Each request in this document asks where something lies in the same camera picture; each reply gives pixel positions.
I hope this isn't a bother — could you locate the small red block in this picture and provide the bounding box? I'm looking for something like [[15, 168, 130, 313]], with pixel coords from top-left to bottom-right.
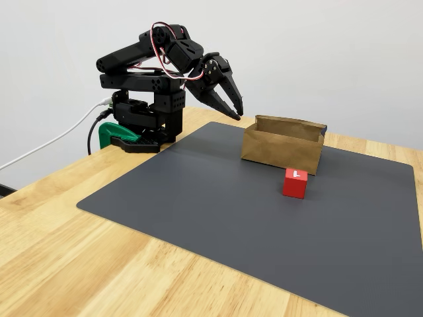
[[282, 167, 309, 199]]

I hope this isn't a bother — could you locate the brown paper box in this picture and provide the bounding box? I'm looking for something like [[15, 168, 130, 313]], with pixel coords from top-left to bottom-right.
[[240, 114, 328, 176]]

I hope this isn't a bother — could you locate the dark grey mat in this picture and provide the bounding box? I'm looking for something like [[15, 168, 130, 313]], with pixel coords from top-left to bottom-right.
[[75, 121, 423, 317]]

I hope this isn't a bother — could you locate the green table clamp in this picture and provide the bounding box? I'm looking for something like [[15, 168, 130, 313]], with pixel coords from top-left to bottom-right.
[[98, 121, 142, 149]]

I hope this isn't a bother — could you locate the black object beside table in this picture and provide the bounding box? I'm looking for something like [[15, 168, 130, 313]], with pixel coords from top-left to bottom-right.
[[0, 183, 17, 199]]

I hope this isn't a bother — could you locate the red white servo wire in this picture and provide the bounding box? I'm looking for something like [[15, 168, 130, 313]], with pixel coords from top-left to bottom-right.
[[150, 22, 206, 82]]

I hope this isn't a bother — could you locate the white cable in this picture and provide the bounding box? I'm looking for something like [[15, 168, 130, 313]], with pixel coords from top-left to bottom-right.
[[0, 98, 112, 172]]

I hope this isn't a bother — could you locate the black cable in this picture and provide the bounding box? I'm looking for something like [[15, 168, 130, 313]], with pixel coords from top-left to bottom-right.
[[87, 110, 115, 156]]

